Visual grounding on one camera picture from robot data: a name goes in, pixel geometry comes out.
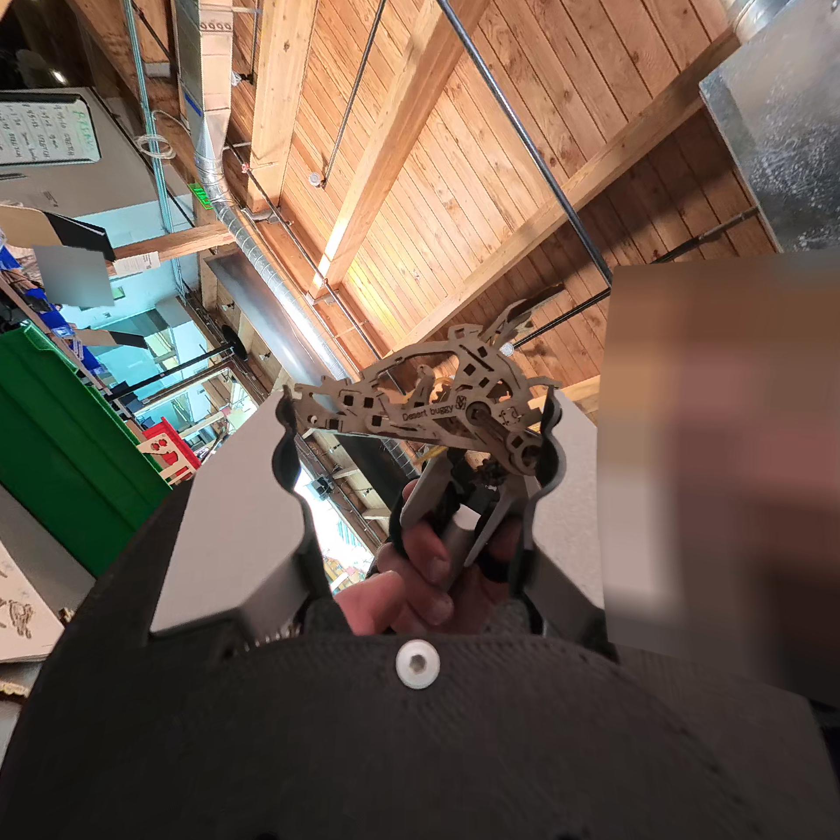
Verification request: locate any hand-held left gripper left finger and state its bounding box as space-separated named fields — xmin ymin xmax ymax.
xmin=150 ymin=387 xmax=332 ymax=634

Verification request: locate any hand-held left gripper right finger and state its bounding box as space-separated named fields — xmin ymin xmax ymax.
xmin=521 ymin=387 xmax=608 ymax=637

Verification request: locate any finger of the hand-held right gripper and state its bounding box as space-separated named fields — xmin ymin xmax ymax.
xmin=399 ymin=458 xmax=462 ymax=531
xmin=465 ymin=478 xmax=527 ymax=567

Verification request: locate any wooden side panel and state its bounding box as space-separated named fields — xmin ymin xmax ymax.
xmin=292 ymin=285 xmax=567 ymax=476

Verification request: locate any person's right hand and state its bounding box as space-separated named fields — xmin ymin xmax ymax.
xmin=335 ymin=482 xmax=526 ymax=637

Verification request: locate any cut-out plywood sheet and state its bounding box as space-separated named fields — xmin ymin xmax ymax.
xmin=151 ymin=440 xmax=199 ymax=487

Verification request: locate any green plastic bin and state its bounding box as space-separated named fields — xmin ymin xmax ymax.
xmin=0 ymin=322 xmax=173 ymax=578

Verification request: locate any open instruction booklet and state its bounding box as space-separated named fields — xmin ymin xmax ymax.
xmin=0 ymin=545 xmax=67 ymax=664

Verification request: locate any handwritten whiteboard sign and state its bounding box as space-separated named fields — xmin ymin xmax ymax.
xmin=0 ymin=92 xmax=102 ymax=168

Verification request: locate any silver air duct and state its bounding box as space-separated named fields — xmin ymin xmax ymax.
xmin=174 ymin=0 xmax=421 ymax=473

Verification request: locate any galvanised metal duct box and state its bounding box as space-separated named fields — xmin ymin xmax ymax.
xmin=699 ymin=0 xmax=840 ymax=253

